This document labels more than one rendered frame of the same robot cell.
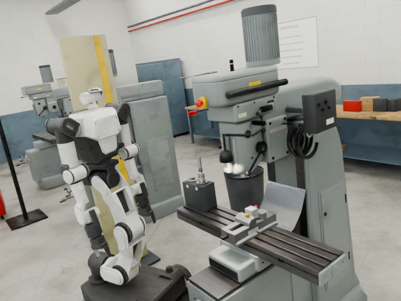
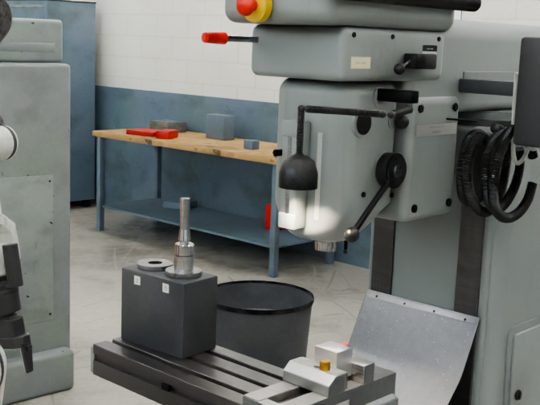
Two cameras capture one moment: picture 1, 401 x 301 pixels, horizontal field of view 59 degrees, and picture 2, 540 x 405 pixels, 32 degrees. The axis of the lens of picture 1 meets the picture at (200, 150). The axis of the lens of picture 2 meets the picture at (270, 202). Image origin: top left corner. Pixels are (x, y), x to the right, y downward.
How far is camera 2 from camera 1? 42 cm
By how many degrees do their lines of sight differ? 12
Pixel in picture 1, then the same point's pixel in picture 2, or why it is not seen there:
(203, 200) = (183, 323)
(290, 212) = (428, 379)
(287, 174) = (429, 272)
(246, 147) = (354, 160)
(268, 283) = not seen: outside the picture
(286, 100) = (464, 59)
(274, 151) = (420, 190)
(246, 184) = (264, 328)
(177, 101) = (72, 114)
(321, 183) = (517, 308)
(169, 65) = (66, 16)
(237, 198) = not seen: hidden behind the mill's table
